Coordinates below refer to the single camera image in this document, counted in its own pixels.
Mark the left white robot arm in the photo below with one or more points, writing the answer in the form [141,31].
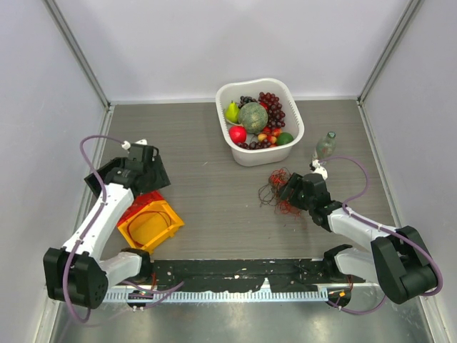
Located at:
[75,272]

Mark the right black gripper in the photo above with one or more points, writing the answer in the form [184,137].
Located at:
[293,183]

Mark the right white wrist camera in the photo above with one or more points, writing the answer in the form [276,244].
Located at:
[317,167]

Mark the yellow plastic bin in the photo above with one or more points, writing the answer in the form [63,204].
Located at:
[151,226]

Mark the slotted cable duct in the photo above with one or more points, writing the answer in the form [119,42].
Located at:
[133,296]

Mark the red grape bunch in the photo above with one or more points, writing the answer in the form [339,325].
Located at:
[273,106]

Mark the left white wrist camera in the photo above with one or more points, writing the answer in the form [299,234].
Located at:
[126,145]

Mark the red plastic bin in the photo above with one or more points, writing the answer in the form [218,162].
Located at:
[139,203]

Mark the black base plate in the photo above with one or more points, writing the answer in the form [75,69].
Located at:
[242,275]

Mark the cherry cluster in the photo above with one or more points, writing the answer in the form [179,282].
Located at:
[268,138]

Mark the green yellow pear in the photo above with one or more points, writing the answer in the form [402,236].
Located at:
[231,113]

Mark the green netted melon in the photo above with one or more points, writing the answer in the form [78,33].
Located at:
[253,117]

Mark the dark grape bunch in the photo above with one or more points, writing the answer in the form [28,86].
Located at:
[246,100]

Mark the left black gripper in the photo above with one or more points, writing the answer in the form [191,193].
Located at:
[162,179]

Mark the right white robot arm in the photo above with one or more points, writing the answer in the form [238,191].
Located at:
[397,260]

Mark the green lime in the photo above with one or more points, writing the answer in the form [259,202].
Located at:
[284,138]

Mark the clear glass bottle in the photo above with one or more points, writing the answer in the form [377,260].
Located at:
[325,147]

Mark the white plastic fruit basket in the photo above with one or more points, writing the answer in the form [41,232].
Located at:
[294,124]

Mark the red apple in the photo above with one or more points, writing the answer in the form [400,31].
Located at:
[237,134]

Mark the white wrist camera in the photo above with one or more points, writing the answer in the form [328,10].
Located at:
[126,145]
[317,167]

